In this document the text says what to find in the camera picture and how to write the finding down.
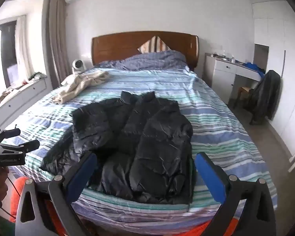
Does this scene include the black puffer jacket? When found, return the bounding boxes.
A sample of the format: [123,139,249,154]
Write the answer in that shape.
[40,92,195,205]

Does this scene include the striped blue green bedspread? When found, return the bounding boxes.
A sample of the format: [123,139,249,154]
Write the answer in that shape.
[6,69,278,235]

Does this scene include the orange red trousers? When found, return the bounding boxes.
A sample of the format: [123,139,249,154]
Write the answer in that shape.
[9,176,28,223]

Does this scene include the cream fleece garment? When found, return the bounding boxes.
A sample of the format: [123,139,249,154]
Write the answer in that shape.
[53,70,110,104]

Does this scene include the brown curtain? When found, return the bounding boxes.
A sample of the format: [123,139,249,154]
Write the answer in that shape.
[48,0,71,89]

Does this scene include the chair with dark jacket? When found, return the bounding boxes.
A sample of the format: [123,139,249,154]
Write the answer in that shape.
[233,70,281,125]

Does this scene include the white desk with drawers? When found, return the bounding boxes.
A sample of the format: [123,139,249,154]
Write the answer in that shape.
[202,53,261,104]

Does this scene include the blue cloth on desk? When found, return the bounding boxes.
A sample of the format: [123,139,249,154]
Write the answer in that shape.
[244,62,265,78]

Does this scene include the wooden headboard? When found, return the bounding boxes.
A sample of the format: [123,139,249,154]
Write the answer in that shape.
[91,31,199,70]

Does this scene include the blue grey checked duvet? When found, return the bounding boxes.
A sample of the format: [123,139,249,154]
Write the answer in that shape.
[95,50,187,71]

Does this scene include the striped pillow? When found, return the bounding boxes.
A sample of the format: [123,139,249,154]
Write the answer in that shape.
[137,36,171,53]

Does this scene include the white wardrobe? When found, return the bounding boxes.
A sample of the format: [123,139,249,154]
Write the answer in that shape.
[252,1,295,155]

